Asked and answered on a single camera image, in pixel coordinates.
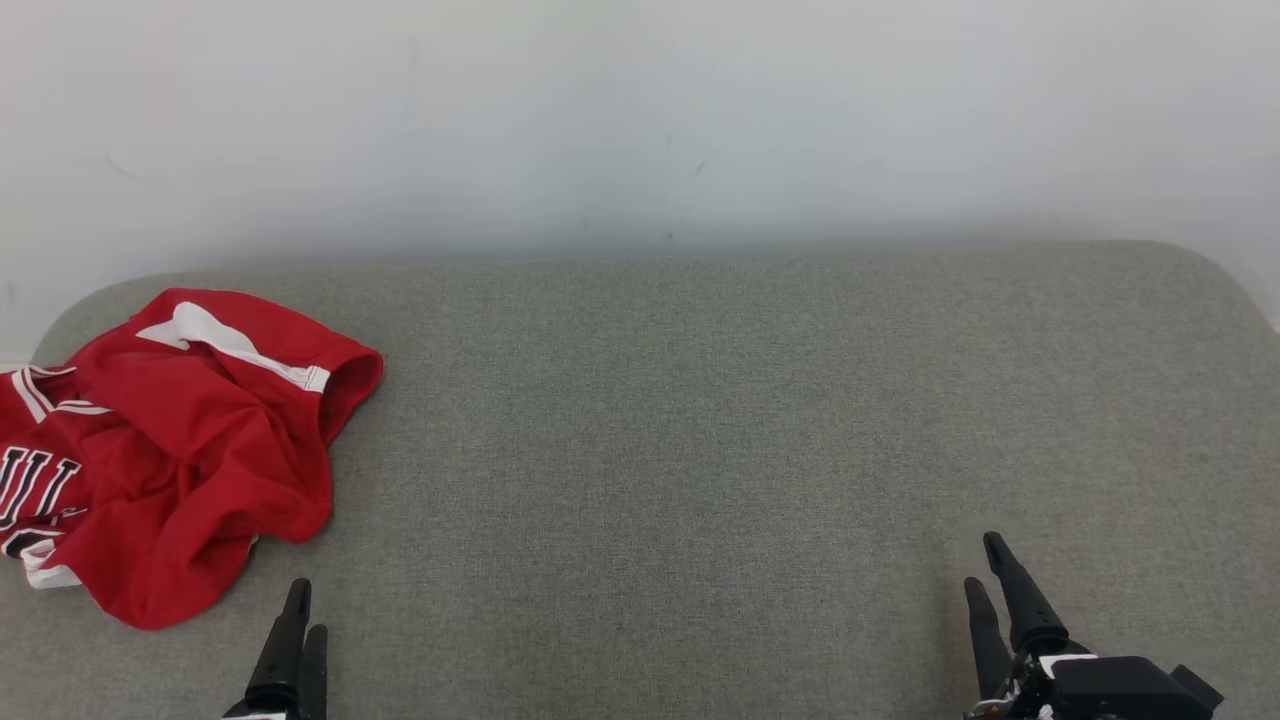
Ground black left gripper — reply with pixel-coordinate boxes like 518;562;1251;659
222;578;329;720

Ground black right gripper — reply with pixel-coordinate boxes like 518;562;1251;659
964;531;1201;720

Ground red shorts with white stripe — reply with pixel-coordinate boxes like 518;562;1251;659
60;288;385;631

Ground red white basketball jersey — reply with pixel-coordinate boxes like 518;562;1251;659
0;364;113;591

